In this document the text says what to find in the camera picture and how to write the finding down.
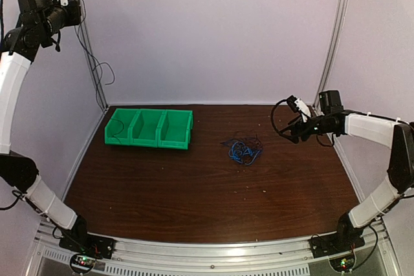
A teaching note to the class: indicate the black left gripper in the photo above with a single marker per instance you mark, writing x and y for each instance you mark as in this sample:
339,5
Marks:
76,16

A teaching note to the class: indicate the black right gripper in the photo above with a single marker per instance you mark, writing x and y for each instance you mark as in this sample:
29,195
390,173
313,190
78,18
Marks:
294,128

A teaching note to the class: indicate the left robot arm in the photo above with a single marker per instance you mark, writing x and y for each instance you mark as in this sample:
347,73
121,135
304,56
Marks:
38,26

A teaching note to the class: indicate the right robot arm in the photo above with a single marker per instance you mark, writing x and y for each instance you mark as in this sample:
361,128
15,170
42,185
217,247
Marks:
393,134

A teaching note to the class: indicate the green plastic bin left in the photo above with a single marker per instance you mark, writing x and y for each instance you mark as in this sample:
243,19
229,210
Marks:
117,129

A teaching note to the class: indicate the green plastic bin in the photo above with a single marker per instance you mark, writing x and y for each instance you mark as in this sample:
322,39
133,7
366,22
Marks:
117,129
175,129
144,130

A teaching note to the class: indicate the green plastic bin right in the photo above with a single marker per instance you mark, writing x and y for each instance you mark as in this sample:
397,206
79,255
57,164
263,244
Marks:
175,129

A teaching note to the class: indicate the green plastic bin middle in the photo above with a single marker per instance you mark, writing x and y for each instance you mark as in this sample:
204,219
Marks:
144,130

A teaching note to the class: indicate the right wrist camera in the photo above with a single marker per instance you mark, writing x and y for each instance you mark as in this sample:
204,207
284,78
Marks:
299,106

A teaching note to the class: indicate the right aluminium frame post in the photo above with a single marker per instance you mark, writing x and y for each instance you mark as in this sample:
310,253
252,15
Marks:
339,19

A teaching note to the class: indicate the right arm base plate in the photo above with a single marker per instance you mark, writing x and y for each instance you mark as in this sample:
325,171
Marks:
327,245

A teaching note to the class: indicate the aluminium front rail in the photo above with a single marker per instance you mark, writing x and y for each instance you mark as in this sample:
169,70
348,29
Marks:
277,257

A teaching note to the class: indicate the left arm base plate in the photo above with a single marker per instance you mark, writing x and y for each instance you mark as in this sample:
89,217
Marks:
92,245

